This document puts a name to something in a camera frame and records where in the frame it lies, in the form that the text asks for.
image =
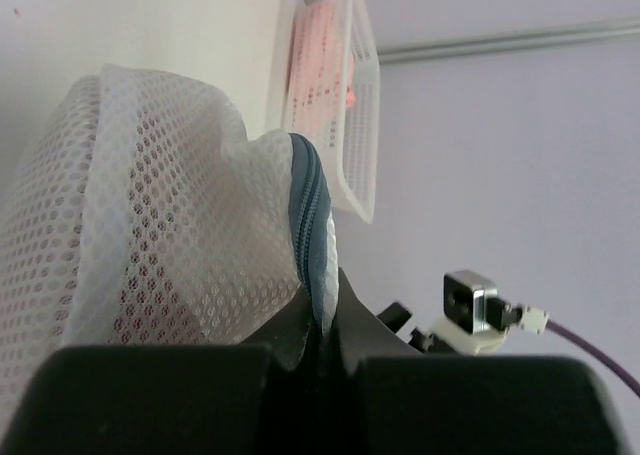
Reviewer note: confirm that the right aluminium corner post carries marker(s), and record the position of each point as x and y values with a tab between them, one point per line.
560	36

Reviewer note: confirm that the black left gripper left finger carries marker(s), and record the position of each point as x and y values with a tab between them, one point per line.
249	398

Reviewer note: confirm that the white perforated plastic basket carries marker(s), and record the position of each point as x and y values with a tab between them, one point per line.
348	144

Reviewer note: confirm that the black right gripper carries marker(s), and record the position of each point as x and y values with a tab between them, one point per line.
395	316

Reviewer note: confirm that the pink bra in basket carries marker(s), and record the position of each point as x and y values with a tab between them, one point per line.
322	68

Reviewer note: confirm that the blue-trimmed mesh laundry bag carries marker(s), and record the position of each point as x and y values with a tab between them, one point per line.
145	215

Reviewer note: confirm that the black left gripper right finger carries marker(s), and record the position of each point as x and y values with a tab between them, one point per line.
388	398

